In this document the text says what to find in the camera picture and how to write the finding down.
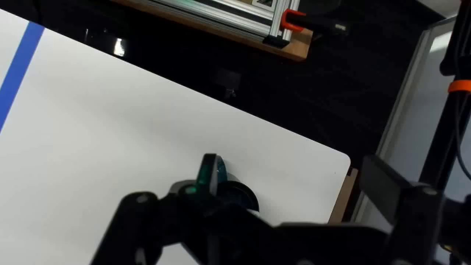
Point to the black stand pole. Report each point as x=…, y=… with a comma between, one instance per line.
x=459, y=49

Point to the orange pole band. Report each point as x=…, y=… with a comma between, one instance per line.
x=460, y=88

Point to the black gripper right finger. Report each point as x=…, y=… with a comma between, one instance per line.
x=403, y=211

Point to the orange black bar clamp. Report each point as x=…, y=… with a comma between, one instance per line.
x=288, y=21

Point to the aluminium extrusion base frame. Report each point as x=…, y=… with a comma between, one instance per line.
x=222, y=15

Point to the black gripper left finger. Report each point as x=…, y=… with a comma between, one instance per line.
x=142, y=222

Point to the blue tape strip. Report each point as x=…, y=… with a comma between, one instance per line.
x=20, y=68

